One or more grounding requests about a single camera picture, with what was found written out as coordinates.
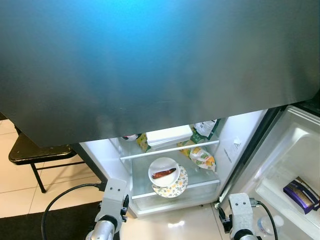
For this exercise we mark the roasted sweet potato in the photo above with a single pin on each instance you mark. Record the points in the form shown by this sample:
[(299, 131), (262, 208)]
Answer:
[(165, 173)]

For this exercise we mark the white oval bowl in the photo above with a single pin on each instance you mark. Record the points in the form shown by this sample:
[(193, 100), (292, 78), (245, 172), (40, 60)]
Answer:
[(160, 164)]

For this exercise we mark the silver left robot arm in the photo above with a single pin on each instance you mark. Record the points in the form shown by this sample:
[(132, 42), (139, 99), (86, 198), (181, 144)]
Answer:
[(102, 232)]

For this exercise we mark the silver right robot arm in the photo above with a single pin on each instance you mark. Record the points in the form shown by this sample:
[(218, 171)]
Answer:
[(244, 236)]

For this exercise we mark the open fridge door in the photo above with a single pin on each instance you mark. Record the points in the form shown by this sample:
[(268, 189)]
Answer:
[(280, 150)]

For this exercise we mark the clear water bottle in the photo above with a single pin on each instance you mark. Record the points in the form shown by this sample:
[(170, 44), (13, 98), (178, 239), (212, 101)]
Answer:
[(270, 227)]

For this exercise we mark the lemon print plate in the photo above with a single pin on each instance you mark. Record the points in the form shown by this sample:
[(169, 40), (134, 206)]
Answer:
[(178, 191)]

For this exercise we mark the yellow green snack bag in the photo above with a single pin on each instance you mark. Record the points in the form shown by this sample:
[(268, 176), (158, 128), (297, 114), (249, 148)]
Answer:
[(204, 159)]

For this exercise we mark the yellow green food pack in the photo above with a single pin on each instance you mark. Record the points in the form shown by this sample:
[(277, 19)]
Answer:
[(142, 142)]

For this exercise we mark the purple chocolate box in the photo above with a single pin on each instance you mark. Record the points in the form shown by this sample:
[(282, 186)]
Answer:
[(300, 195)]

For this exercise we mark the white lidded food container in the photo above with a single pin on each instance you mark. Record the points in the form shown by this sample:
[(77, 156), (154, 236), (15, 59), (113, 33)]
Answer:
[(170, 135)]

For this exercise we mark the white green snack bag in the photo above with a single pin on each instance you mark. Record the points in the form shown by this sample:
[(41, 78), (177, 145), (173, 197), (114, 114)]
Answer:
[(206, 129)]

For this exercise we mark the black floor mat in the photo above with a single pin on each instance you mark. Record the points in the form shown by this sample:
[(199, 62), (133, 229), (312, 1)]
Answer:
[(25, 225)]

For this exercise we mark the black folding chair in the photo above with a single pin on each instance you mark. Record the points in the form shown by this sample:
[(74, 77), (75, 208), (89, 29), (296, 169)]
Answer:
[(35, 152)]

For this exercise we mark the steel grey refrigerator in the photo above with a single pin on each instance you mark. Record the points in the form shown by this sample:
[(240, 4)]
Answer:
[(150, 60)]

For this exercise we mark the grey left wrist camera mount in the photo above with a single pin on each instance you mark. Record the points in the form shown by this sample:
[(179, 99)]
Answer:
[(114, 195)]

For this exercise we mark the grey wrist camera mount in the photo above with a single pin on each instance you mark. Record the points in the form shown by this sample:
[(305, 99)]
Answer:
[(114, 195), (242, 210)]

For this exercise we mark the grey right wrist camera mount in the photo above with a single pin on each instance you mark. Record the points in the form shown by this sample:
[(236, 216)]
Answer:
[(242, 210)]

